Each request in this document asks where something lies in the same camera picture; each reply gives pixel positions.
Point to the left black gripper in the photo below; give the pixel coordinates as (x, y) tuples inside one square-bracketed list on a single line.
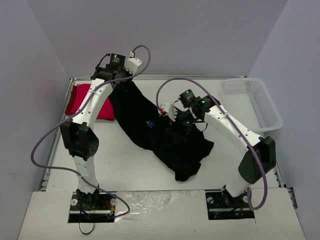
[(122, 75)]

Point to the black t shirt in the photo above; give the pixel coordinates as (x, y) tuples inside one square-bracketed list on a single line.
[(139, 119)]

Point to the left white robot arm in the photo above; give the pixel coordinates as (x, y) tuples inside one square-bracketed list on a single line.
[(78, 133)]

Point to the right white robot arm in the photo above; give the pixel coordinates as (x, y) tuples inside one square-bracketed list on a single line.
[(258, 153)]

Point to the white plastic basket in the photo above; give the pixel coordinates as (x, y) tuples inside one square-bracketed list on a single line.
[(249, 101)]

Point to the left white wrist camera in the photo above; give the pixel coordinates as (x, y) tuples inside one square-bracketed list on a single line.
[(132, 64)]

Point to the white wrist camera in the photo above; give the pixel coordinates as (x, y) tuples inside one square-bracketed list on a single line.
[(132, 64), (168, 110)]

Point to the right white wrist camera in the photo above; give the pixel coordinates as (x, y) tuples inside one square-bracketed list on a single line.
[(168, 110)]

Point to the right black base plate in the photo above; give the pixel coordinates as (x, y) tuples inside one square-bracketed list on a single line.
[(219, 207)]

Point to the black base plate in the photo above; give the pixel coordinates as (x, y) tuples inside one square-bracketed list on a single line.
[(219, 207), (82, 211)]

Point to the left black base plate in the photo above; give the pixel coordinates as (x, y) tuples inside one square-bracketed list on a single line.
[(82, 211)]

